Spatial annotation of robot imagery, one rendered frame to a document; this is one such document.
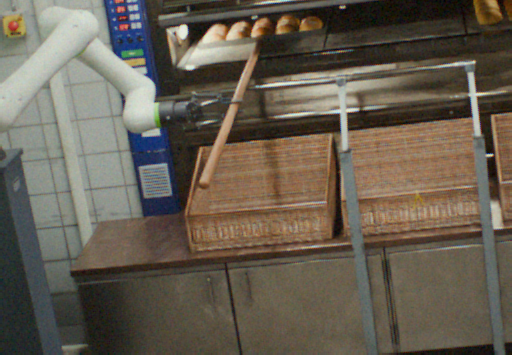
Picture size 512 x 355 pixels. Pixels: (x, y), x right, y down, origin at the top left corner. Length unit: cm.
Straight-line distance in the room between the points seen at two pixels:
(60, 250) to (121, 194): 39
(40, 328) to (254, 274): 88
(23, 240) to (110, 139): 108
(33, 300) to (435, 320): 152
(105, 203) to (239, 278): 84
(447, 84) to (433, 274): 80
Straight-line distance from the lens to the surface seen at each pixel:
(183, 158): 534
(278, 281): 489
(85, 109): 536
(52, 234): 559
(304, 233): 486
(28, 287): 443
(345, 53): 514
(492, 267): 479
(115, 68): 456
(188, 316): 500
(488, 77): 517
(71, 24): 427
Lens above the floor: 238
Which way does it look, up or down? 17 degrees down
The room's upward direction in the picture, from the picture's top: 8 degrees counter-clockwise
